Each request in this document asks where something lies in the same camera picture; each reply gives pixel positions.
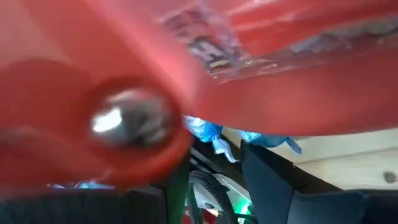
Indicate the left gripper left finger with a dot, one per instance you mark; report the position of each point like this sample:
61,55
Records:
77,208

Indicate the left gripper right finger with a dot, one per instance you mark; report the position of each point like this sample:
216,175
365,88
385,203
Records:
280,202

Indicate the red desk lamp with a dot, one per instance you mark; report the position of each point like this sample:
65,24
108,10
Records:
280,102

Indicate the blue lollipop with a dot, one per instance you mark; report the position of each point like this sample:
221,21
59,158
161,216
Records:
267,140
202,129

